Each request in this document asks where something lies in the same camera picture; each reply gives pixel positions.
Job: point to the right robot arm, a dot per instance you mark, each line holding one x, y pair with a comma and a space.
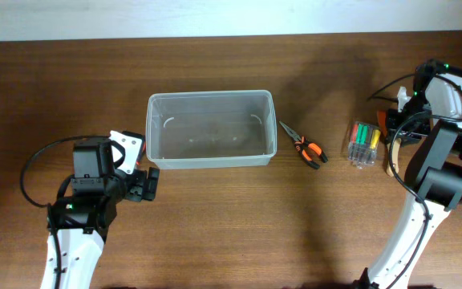
423, 138

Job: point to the clear plastic container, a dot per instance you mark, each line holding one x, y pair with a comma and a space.
205, 130

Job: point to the orange scraper with wooden handle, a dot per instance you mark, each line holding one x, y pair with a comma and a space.
392, 149

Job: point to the clear case of screwdrivers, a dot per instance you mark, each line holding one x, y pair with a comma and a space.
364, 141

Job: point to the orange-black needle nose pliers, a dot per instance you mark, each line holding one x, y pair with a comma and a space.
301, 144

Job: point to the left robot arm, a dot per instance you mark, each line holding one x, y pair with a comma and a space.
105, 173

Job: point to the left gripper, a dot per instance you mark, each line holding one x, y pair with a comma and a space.
140, 186

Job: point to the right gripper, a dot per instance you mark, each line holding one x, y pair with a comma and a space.
401, 125

